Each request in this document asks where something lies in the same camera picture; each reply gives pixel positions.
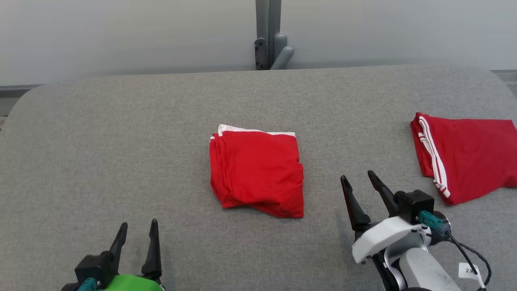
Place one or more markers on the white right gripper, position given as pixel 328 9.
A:
pixel 379 238

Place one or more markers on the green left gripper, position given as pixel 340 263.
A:
pixel 129 284

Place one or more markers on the red jersey with striped trim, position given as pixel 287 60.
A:
pixel 472 157

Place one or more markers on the red jersey with small emblem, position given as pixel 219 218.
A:
pixel 258 173

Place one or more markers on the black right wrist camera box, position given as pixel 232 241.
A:
pixel 416 204

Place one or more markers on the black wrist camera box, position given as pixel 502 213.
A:
pixel 95 266
pixel 416 204

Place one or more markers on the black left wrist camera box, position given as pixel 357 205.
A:
pixel 95 266

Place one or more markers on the dark grey post bracket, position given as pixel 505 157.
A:
pixel 260 54

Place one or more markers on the grey metal partition post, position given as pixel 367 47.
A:
pixel 268 20

